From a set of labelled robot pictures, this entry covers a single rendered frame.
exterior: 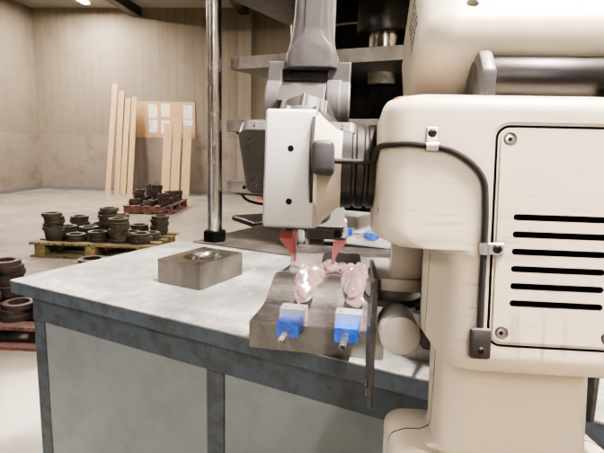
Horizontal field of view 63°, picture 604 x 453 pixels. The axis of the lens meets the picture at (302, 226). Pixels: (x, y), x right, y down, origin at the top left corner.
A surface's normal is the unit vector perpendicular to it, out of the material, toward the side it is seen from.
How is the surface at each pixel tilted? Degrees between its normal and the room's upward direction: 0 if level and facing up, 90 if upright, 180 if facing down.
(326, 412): 90
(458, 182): 82
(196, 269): 90
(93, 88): 90
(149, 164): 90
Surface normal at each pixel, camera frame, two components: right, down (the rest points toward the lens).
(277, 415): -0.47, 0.13
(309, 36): -0.07, 0.00
